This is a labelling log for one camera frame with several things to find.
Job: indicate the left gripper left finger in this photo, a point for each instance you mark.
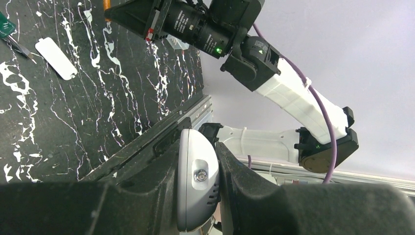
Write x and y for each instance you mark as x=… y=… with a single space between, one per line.
x=145 y=204

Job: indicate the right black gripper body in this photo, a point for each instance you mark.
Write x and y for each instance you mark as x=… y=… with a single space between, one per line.
x=218 y=30

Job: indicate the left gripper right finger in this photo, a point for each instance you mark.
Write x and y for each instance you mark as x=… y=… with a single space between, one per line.
x=252 y=205

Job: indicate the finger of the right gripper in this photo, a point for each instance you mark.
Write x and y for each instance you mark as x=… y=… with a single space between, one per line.
x=137 y=16

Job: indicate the white remote battery cover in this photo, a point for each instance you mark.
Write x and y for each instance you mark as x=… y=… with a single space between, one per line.
x=50 y=51

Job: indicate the orange battery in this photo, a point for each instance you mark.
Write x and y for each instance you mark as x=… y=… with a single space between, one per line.
x=106 y=5

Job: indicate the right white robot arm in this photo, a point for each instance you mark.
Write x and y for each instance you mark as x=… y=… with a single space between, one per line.
x=325 y=138

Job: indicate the clear plastic screw box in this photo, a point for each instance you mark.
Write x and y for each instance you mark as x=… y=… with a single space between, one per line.
x=176 y=43

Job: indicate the green handled screwdriver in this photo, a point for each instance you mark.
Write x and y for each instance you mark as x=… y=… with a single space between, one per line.
x=7 y=28

